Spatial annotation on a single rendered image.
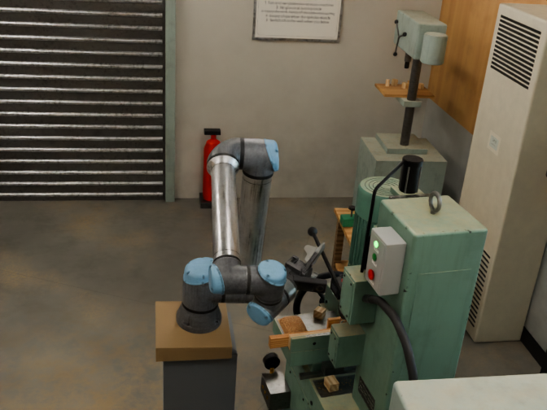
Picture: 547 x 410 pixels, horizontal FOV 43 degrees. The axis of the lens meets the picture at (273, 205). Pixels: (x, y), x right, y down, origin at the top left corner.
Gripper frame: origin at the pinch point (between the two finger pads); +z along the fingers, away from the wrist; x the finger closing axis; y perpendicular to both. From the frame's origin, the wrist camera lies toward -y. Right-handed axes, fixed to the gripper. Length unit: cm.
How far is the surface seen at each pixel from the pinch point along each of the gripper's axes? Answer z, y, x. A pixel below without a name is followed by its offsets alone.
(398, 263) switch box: -29, -33, -41
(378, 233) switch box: -27, -25, -46
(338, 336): -29.9, -23.2, -4.4
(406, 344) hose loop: -41, -45, -29
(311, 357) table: -23.5, -14.2, 20.0
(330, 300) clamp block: 4.6, -5.0, 21.8
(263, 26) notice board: 222, 177, 51
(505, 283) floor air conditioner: 143, -50, 90
